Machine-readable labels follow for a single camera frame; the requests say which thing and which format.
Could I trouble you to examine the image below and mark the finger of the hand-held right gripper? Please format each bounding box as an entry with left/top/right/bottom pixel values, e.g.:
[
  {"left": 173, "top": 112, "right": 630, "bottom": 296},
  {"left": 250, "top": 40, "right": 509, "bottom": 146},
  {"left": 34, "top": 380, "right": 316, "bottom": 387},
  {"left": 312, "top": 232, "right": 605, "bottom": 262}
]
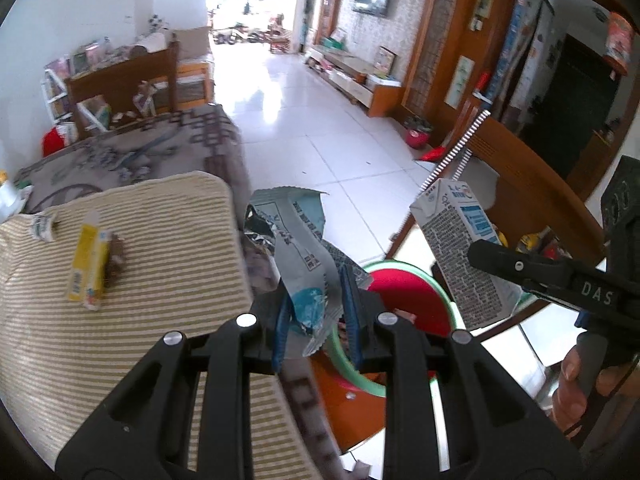
[{"left": 467, "top": 238, "right": 577, "bottom": 294}]

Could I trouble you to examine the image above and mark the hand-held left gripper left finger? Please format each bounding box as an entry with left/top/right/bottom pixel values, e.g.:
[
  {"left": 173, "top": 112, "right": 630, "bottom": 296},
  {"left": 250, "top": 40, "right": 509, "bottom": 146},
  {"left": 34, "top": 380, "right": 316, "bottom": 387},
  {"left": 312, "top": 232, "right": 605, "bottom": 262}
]
[{"left": 54, "top": 282, "right": 297, "bottom": 480}]

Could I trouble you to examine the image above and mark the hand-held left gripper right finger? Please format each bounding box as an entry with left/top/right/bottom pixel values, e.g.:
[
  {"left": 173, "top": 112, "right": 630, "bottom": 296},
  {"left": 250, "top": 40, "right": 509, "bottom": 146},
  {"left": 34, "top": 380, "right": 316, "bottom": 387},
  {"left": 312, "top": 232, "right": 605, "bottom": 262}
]
[{"left": 339, "top": 264, "right": 587, "bottom": 480}]

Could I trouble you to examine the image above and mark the red bin with green rim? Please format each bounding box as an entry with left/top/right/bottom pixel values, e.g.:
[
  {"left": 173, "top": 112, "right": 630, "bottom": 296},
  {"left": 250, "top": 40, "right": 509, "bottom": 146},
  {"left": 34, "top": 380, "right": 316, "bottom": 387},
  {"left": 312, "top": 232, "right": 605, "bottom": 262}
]
[{"left": 300, "top": 259, "right": 459, "bottom": 456}]

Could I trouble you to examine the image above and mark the white blue milk carton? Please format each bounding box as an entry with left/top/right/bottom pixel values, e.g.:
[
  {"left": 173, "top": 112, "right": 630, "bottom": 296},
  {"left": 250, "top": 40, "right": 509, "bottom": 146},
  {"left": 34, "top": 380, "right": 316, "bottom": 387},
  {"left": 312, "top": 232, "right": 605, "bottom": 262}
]
[{"left": 409, "top": 179, "right": 524, "bottom": 332}]

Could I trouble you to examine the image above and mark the silver blue foil wrapper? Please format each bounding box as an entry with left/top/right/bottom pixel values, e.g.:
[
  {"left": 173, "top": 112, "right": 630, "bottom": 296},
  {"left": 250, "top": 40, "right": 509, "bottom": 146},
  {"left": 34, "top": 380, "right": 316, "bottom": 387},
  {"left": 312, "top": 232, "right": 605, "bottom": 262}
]
[{"left": 243, "top": 186, "right": 374, "bottom": 357}]

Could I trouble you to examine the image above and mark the person's right hand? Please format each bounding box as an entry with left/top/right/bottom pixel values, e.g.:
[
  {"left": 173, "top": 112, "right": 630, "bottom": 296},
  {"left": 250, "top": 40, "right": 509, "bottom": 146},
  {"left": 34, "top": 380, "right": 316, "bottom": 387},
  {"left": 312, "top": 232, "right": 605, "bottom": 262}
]
[{"left": 550, "top": 346, "right": 640, "bottom": 444}]

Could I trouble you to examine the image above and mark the striped beige mat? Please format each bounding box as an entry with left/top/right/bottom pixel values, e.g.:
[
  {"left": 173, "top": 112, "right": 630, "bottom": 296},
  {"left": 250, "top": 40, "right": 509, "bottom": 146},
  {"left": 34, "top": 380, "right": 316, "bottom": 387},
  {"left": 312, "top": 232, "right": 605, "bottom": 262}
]
[{"left": 0, "top": 170, "right": 326, "bottom": 472}]

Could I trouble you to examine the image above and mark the red dustpan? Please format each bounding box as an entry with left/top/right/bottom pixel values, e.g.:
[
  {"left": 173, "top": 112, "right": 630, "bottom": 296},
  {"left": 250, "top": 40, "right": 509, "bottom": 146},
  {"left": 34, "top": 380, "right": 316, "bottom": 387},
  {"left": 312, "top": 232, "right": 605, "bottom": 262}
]
[{"left": 417, "top": 144, "right": 451, "bottom": 163}]

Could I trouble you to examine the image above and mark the small red waste basket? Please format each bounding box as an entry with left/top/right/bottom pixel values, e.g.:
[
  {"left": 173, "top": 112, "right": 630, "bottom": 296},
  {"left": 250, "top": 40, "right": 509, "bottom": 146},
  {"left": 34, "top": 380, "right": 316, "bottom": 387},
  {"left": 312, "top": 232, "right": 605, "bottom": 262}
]
[{"left": 402, "top": 115, "right": 434, "bottom": 149}]

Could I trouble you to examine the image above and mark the dark door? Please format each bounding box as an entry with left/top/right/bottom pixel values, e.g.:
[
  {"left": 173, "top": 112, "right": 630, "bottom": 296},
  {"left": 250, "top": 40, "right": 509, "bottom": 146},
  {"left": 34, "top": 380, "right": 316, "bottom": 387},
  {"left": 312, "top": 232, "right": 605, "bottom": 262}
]
[{"left": 520, "top": 34, "right": 622, "bottom": 162}]

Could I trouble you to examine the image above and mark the brown snack wrapper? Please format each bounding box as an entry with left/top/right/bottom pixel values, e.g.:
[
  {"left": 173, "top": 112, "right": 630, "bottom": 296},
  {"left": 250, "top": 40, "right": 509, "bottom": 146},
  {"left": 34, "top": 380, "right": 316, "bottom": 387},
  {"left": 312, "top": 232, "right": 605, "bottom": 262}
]
[{"left": 106, "top": 233, "right": 127, "bottom": 289}]

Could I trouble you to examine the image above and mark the yellow white box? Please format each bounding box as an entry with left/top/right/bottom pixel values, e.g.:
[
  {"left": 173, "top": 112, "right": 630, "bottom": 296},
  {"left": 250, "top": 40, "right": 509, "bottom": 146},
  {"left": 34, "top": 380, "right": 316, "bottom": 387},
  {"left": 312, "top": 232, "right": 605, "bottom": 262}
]
[{"left": 82, "top": 229, "right": 115, "bottom": 312}]

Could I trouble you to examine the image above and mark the hanging scroll painting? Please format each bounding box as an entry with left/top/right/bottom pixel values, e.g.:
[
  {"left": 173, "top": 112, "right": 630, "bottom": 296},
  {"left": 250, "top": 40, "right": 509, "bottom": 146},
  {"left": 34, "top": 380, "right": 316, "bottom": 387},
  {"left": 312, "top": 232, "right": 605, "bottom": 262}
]
[{"left": 444, "top": 54, "right": 474, "bottom": 110}]

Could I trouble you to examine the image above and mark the red hanging decoration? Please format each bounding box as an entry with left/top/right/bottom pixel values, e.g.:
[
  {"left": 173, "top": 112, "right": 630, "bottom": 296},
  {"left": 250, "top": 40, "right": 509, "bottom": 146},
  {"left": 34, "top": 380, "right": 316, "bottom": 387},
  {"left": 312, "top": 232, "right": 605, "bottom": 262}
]
[{"left": 604, "top": 12, "right": 636, "bottom": 77}]

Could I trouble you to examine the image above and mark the wooden television cabinet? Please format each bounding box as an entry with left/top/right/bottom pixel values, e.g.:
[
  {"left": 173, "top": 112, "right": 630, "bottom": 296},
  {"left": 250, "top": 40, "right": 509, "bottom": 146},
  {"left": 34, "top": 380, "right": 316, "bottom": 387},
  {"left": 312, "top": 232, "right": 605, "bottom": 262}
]
[{"left": 305, "top": 42, "right": 406, "bottom": 119}]

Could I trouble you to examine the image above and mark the small framed picture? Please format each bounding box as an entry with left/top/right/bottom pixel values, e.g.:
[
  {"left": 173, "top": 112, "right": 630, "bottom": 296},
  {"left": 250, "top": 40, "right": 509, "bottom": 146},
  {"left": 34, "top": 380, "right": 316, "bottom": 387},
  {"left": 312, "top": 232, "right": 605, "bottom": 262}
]
[{"left": 374, "top": 45, "right": 399, "bottom": 75}]

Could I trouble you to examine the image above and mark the wooden lattice partition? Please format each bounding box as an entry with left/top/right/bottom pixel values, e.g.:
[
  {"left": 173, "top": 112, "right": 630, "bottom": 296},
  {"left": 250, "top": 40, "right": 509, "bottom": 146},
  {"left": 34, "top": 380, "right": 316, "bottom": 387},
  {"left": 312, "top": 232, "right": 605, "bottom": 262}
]
[{"left": 400, "top": 0, "right": 526, "bottom": 127}]

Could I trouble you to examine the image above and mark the small green white wrapper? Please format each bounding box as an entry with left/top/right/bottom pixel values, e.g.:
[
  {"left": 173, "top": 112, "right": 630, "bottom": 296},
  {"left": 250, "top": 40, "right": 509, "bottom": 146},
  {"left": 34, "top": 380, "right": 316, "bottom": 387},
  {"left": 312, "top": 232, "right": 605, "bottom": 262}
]
[{"left": 30, "top": 212, "right": 60, "bottom": 244}]

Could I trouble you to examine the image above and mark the wooden armchair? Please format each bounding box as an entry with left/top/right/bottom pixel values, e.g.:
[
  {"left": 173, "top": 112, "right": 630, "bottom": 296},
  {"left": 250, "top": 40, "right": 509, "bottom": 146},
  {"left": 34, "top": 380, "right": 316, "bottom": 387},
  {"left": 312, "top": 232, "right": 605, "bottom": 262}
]
[{"left": 172, "top": 27, "right": 216, "bottom": 107}]

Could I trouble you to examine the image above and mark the red bag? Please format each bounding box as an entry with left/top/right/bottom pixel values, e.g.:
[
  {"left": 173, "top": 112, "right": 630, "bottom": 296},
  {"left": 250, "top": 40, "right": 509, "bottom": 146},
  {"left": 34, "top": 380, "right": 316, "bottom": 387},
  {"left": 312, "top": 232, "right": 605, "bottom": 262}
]
[{"left": 42, "top": 127, "right": 69, "bottom": 157}]

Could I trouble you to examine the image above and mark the yellow white bottle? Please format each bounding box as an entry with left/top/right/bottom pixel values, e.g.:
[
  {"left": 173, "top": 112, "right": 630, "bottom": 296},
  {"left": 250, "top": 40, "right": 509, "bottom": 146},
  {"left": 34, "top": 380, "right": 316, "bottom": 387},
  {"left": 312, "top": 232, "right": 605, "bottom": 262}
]
[{"left": 0, "top": 170, "right": 27, "bottom": 222}]

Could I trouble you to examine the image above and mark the white book shelf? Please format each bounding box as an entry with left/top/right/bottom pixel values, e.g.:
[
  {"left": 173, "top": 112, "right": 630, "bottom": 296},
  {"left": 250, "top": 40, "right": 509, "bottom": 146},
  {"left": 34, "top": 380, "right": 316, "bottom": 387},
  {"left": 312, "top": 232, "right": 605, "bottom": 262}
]
[{"left": 42, "top": 39, "right": 127, "bottom": 127}]

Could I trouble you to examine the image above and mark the white bead string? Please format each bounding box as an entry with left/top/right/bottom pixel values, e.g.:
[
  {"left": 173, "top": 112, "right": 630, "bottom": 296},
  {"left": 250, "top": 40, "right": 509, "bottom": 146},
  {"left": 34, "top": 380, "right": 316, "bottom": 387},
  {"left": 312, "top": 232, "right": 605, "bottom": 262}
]
[{"left": 427, "top": 109, "right": 489, "bottom": 182}]

